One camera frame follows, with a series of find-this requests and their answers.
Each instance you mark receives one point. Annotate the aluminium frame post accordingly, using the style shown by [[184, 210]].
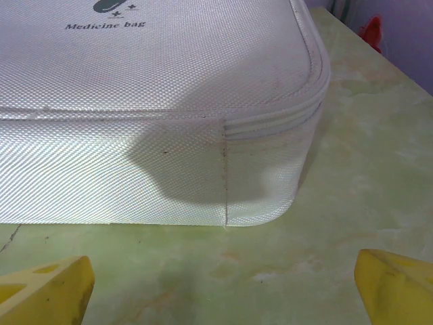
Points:
[[341, 7]]

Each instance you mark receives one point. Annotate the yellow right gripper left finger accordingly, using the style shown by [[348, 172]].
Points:
[[50, 294]]

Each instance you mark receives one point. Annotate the white medicine bag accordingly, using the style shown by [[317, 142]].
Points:
[[135, 101]]

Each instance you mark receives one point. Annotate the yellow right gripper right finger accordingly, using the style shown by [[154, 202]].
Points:
[[399, 294]]

